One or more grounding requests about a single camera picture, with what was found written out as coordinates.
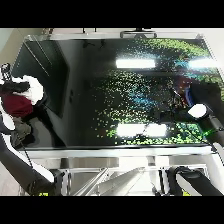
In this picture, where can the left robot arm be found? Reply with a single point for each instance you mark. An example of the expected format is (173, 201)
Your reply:
(20, 170)

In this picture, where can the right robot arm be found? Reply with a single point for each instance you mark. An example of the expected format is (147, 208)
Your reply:
(200, 182)

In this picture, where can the white shirt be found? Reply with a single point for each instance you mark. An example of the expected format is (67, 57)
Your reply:
(34, 87)

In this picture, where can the red garment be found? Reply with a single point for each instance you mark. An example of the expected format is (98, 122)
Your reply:
(16, 105)

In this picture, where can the silver frame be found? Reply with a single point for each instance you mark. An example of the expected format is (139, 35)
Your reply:
(111, 182)

